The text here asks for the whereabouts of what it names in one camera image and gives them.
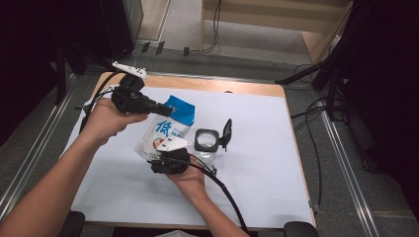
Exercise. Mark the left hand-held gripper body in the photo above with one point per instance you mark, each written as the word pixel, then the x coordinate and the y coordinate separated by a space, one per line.
pixel 130 97

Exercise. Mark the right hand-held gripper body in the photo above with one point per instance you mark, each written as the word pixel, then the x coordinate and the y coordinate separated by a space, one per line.
pixel 171 163

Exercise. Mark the blue and white pouch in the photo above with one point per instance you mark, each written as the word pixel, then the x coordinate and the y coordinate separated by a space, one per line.
pixel 168 130

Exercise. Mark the clear jar with black lid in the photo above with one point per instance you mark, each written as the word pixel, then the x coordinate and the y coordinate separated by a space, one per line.
pixel 207 141

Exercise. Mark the person's right hand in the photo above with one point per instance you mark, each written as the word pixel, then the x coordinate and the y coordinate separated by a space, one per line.
pixel 191 182

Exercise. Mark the person's left hand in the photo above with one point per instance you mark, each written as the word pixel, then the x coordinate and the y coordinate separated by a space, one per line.
pixel 103 121

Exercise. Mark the wooden table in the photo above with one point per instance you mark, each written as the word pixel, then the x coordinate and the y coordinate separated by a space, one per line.
pixel 197 84

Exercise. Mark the dark cabinet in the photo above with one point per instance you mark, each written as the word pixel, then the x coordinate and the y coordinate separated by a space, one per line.
pixel 122 26

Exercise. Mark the black metal stand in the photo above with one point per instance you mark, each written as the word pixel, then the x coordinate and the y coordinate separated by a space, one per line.
pixel 61 72

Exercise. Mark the large white paper sheet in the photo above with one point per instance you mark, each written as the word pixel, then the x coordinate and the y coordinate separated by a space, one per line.
pixel 257 164

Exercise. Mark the dark curtain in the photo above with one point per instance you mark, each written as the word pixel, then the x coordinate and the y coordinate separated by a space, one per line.
pixel 385 82
pixel 23 65

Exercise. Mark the black tripod stand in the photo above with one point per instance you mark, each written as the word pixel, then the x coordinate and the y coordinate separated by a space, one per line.
pixel 331 69

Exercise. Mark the metal floor rail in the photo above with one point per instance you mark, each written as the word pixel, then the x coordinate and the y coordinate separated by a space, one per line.
pixel 29 158
pixel 349 171

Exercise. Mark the light wooden frame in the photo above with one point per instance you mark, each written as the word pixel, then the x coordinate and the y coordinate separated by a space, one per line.
pixel 263 23

